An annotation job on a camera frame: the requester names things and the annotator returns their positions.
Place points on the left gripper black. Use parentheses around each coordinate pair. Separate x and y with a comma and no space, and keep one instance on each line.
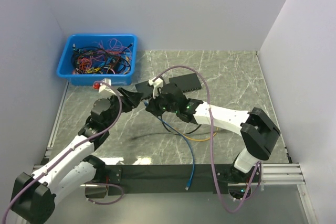
(129,99)

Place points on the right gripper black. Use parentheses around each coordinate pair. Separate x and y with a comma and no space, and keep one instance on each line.
(153,107)

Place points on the black network switch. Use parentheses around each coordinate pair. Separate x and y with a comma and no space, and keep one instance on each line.
(187,83)
(145,89)

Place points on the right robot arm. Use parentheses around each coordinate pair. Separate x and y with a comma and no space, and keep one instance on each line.
(257,130)

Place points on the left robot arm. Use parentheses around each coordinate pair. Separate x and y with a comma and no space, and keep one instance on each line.
(35,196)

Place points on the blue plastic bin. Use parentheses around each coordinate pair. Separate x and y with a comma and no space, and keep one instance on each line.
(87,58)

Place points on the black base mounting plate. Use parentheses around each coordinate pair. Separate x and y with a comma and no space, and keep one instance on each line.
(141,179)

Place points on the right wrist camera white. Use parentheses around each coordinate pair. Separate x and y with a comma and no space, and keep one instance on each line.
(156,84)

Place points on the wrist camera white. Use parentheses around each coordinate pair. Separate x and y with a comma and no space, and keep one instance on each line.
(156,84)
(104,87)

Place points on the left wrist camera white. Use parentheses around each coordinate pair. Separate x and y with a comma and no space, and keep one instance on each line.
(104,87)

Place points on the aluminium rail frame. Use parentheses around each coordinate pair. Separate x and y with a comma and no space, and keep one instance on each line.
(235,80)

